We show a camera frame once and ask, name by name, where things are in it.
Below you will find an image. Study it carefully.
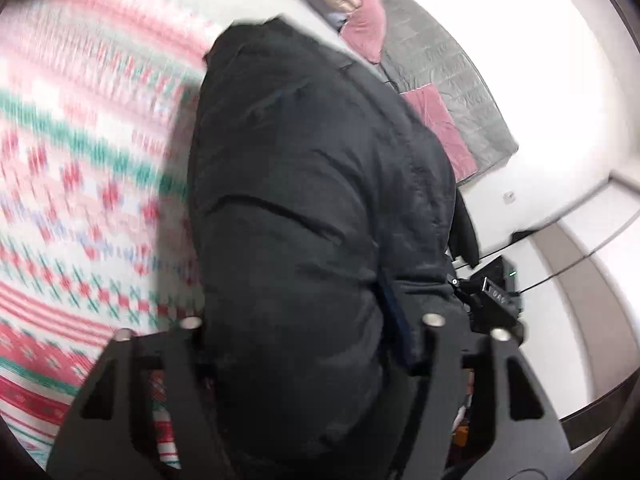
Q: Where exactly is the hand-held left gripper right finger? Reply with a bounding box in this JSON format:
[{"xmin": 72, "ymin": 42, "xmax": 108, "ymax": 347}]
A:
[{"xmin": 380, "ymin": 270, "xmax": 573, "ymax": 480}]

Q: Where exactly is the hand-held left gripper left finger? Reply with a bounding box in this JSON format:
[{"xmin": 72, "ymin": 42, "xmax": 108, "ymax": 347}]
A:
[{"xmin": 47, "ymin": 316, "xmax": 238, "ymax": 480}]

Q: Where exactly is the black quilted jacket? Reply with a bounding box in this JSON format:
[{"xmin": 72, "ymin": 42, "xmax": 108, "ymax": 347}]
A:
[{"xmin": 187, "ymin": 17, "xmax": 481, "ymax": 480}]

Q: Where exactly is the square pink pillow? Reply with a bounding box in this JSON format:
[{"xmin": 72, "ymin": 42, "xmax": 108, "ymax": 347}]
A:
[{"xmin": 402, "ymin": 85, "xmax": 478, "ymax": 183}]

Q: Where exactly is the red green patterned blanket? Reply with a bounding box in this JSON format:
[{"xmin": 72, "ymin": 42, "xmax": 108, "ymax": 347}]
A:
[{"xmin": 0, "ymin": 0, "xmax": 236, "ymax": 466}]

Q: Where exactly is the grey quilted headboard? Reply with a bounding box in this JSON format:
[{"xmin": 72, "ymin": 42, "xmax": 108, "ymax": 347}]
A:
[{"xmin": 365, "ymin": 0, "xmax": 519, "ymax": 176}]

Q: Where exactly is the long pink pillow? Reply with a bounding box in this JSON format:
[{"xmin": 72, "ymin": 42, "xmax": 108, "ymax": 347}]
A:
[{"xmin": 340, "ymin": 0, "xmax": 387, "ymax": 63}]

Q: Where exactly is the grey pillow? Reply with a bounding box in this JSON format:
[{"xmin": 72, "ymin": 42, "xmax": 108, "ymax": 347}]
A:
[{"xmin": 285, "ymin": 0, "xmax": 351, "ymax": 31}]

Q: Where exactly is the grey bed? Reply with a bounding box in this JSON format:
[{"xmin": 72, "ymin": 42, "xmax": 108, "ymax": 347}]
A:
[{"xmin": 227, "ymin": 0, "xmax": 396, "ymax": 93}]

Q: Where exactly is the black cable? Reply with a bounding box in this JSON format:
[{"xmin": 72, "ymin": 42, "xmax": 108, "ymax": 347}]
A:
[{"xmin": 517, "ymin": 252, "xmax": 606, "ymax": 295}]

